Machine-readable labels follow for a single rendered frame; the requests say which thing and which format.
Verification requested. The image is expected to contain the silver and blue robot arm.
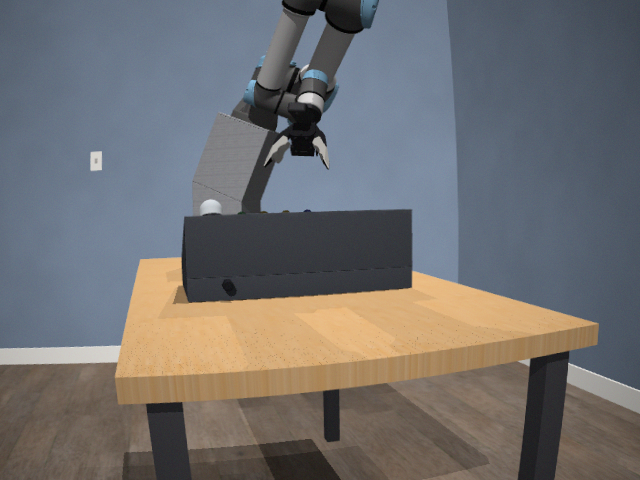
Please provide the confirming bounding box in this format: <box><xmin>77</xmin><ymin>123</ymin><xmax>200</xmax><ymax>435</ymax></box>
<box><xmin>231</xmin><ymin>0</ymin><xmax>379</xmax><ymax>131</ymax></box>

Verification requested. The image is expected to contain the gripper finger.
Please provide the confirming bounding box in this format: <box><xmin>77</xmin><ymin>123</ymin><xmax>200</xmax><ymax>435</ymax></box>
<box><xmin>311</xmin><ymin>127</ymin><xmax>329</xmax><ymax>169</ymax></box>
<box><xmin>264</xmin><ymin>126</ymin><xmax>293</xmax><ymax>167</ymax></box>

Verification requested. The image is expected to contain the dark grey control console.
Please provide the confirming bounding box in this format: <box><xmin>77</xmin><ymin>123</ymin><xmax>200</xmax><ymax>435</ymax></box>
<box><xmin>182</xmin><ymin>199</ymin><xmax>412</xmax><ymax>302</ymax></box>

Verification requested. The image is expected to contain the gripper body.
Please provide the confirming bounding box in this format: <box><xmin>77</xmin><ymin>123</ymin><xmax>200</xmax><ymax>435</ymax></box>
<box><xmin>288</xmin><ymin>104</ymin><xmax>321</xmax><ymax>156</ymax></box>

